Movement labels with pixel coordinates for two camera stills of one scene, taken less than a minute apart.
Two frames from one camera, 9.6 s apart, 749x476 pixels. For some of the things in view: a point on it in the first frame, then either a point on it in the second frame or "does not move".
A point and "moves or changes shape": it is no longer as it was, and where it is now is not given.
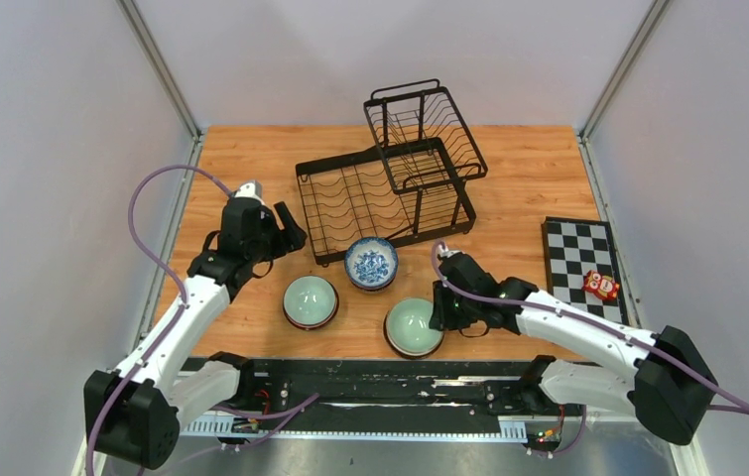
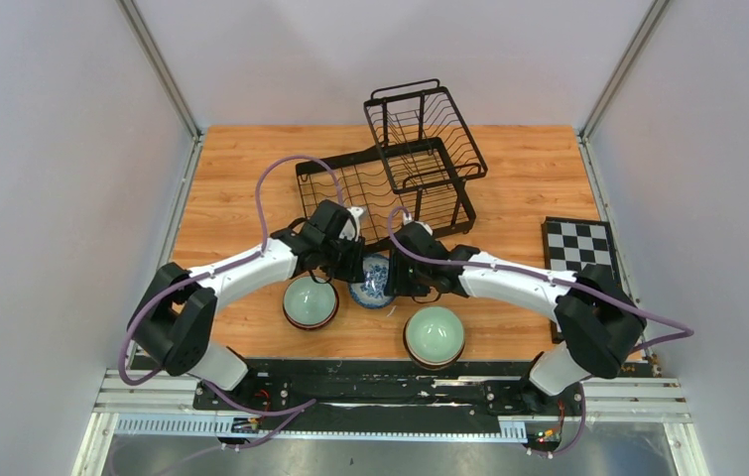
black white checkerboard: [574, 247] does not move
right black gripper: [441, 318] → [396, 285]
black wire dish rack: [410, 187] does not move
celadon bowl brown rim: [407, 329] moves or changes shape
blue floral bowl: [371, 262] moves or changes shape
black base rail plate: [384, 396] does not move
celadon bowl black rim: [311, 302] does not move
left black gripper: [288, 239] → [353, 271]
